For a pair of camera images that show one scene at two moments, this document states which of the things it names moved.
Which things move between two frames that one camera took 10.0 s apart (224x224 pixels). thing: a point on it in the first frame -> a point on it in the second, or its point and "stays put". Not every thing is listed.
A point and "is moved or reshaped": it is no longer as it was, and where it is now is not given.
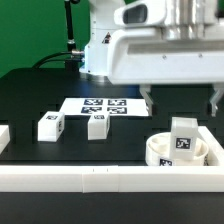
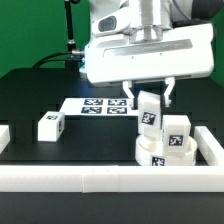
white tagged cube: x=98 y=126 -> x=149 y=113
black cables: x=76 y=56 stays put
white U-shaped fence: x=117 y=178 stays put
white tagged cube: x=51 y=126 stays put
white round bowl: x=158 y=152 is moved or reshaped
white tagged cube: x=183 y=140 is moved or reshaped
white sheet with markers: x=114 y=106 stays put
